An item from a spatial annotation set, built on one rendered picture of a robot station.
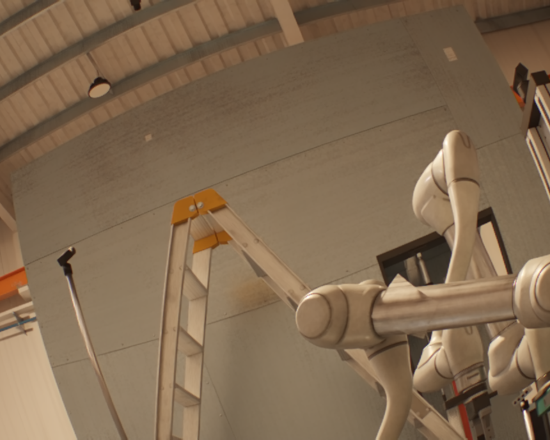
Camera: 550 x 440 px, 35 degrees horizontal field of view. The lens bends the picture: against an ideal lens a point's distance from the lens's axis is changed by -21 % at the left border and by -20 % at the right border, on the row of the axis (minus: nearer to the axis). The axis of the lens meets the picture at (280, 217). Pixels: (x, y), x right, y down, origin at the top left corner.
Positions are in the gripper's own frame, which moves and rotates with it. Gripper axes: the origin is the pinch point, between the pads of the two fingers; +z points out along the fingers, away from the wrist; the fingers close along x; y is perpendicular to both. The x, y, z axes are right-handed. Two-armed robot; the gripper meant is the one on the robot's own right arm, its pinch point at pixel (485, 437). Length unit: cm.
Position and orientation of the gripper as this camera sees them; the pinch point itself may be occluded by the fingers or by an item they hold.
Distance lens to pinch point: 234.2
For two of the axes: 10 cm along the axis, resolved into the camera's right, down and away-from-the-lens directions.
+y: 9.5, -3.1, 0.4
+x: 0.8, 3.7, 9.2
